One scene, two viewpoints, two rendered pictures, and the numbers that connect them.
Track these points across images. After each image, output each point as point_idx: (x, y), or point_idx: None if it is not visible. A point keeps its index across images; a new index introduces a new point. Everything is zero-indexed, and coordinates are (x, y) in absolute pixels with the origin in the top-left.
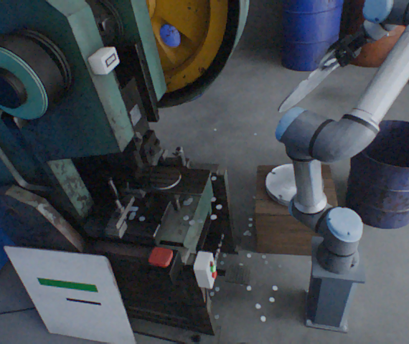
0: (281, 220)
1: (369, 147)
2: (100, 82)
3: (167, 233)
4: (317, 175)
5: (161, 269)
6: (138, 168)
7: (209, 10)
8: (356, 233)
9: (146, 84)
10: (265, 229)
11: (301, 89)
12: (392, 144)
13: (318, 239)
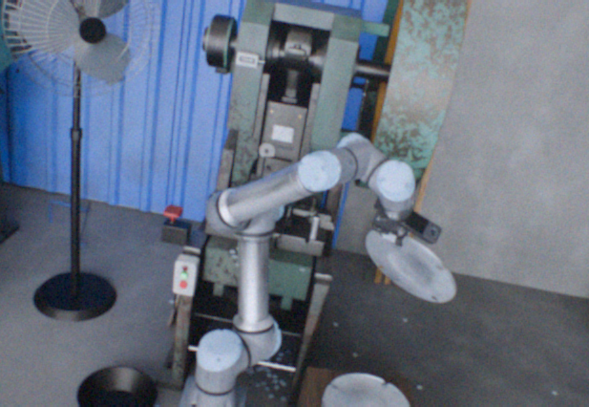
0: (305, 403)
1: None
2: (241, 71)
3: (220, 238)
4: (241, 268)
5: (168, 222)
6: (255, 173)
7: None
8: (201, 352)
9: (306, 119)
10: (300, 403)
11: (386, 248)
12: None
13: (241, 393)
